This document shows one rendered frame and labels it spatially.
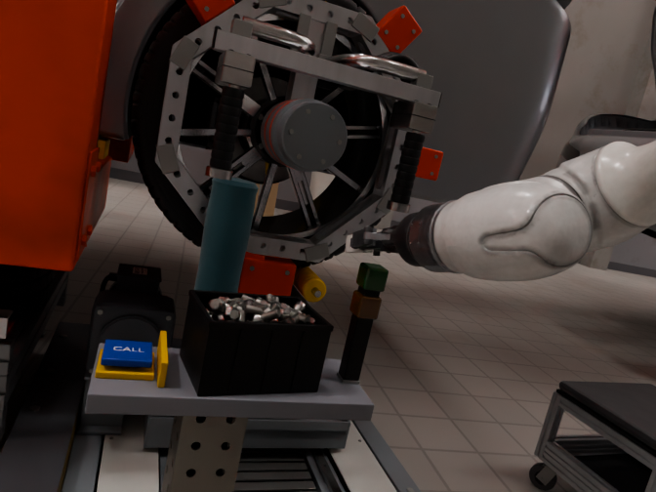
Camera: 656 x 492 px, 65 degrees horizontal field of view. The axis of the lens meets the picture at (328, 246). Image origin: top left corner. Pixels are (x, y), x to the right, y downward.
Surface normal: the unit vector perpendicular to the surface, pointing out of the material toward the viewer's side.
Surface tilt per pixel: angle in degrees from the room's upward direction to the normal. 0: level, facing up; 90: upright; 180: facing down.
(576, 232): 76
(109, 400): 90
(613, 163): 57
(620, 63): 90
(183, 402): 90
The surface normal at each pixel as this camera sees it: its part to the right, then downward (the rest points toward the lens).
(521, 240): -0.69, 0.26
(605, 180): -0.31, -0.21
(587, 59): 0.22, 0.22
